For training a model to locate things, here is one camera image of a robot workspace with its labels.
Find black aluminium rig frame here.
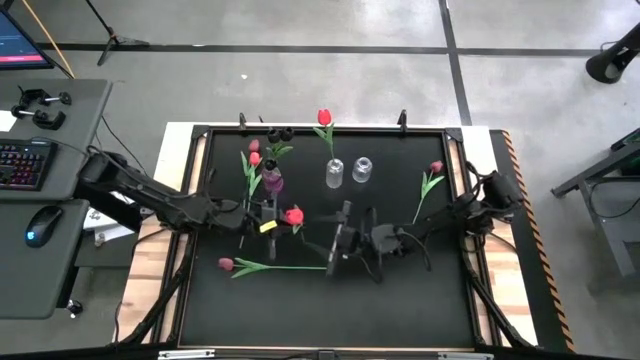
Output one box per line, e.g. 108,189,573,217
112,122,539,360

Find black C-clamp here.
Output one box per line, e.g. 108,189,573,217
18,88,73,108
10,105,67,132

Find red artificial tulip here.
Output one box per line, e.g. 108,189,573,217
283,204,306,236
242,151,265,251
312,108,336,164

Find white papers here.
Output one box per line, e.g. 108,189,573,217
82,192,136,246

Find black computer monitor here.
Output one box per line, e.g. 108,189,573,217
0,7,55,71

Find pink ribbed glass vase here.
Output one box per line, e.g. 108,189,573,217
261,167,286,197

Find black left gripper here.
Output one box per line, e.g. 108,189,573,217
219,197,296,261

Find grey desk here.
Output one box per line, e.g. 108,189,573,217
0,77,114,321

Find black cone stand base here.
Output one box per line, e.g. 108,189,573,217
585,22,640,85

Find black tripod stand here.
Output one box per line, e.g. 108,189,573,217
83,0,151,67

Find pink artificial tulip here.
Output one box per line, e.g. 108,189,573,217
411,159,446,225
239,138,264,211
217,256,329,280

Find grey metal cart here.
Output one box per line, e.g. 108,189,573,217
551,127,640,279

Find clear plain glass vase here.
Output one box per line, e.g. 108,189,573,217
351,155,374,185

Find white metal bracket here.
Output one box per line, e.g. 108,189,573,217
157,348,217,360
437,351,495,360

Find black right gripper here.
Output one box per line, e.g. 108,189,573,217
302,199,407,277

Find clear diamond-cut glass vase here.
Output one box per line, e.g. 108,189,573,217
325,158,346,190

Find black computer mouse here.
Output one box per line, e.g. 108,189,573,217
24,205,65,249

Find black backlit keyboard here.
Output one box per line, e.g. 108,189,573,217
0,139,59,192

